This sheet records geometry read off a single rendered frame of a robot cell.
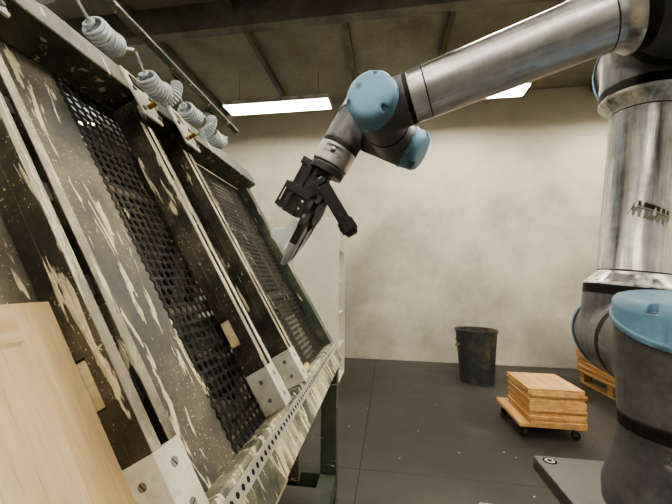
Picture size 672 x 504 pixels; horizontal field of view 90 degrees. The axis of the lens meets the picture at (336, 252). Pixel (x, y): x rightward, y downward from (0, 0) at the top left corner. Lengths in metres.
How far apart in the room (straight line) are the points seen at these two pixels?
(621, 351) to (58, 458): 0.68
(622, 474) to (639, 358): 0.12
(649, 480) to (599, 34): 0.48
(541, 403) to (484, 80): 3.07
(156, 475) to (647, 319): 0.64
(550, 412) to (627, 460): 2.96
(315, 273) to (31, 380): 3.76
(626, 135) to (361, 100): 0.38
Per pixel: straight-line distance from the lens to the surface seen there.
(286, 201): 0.66
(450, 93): 0.53
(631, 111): 0.67
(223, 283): 1.06
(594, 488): 0.57
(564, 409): 3.48
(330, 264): 4.19
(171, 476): 0.64
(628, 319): 0.48
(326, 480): 2.22
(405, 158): 0.63
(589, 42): 0.56
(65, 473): 0.61
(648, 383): 0.48
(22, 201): 0.75
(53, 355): 0.65
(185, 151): 1.54
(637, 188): 0.63
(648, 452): 0.50
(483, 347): 4.60
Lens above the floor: 1.28
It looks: 4 degrees up
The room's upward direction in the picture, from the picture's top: 1 degrees clockwise
